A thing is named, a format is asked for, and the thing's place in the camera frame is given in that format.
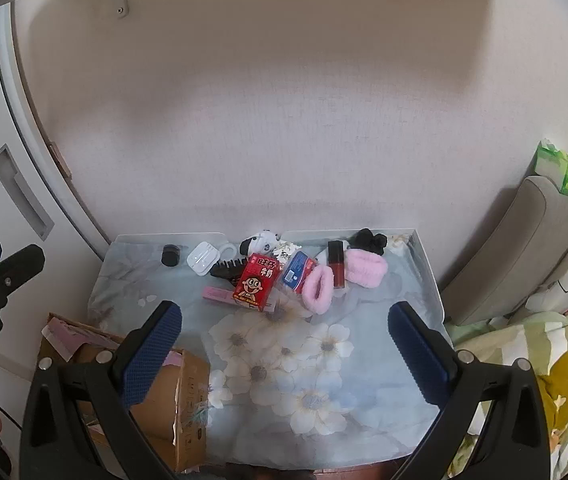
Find recessed door handle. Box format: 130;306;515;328
0;144;55;239

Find pink printed paper liner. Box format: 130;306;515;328
42;317;119;361

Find red milk carton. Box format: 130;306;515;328
233;252;283;312

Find door hinge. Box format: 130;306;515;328
48;142;72;179

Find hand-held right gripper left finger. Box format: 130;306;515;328
20;301;183;480

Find black hair claw clip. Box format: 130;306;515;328
209;257;251;281

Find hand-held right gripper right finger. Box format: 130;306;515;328
388;301;550;480

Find long pink box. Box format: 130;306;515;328
203;286;279;312

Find pink fluffy headband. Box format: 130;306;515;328
344;249;389;290

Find panda plush toy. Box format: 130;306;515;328
240;230;281;256

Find floral tablecloth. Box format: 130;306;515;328
88;235;443;468

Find beige headboard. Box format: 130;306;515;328
438;175;568;327

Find blue packet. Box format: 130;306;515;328
278;251;319;294

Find black scrunchie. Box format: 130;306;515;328
348;228;388;256

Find pink fluffy scrunchie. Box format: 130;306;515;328
301;264;335;315

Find brown cardboard box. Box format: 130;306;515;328
38;312;211;473

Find green tissue pack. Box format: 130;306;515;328
534;139;568;199

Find white earphone case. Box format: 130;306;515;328
187;241;221;276

